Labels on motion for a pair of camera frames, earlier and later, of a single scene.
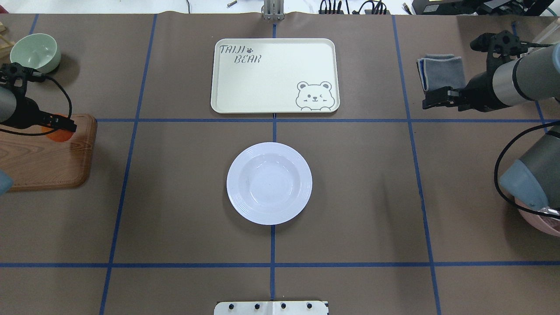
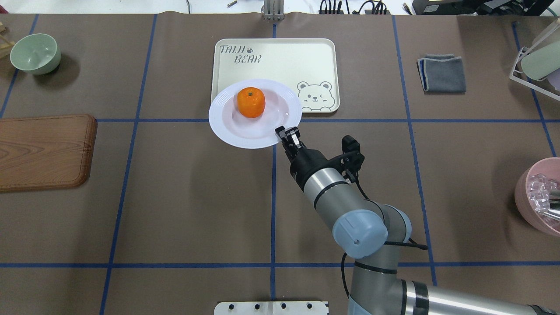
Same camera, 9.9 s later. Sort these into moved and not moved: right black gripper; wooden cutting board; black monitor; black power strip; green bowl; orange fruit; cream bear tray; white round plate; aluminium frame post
Moved: white round plate; orange fruit; right black gripper
Not moved: cream bear tray; aluminium frame post; black monitor; green bowl; wooden cutting board; black power strip
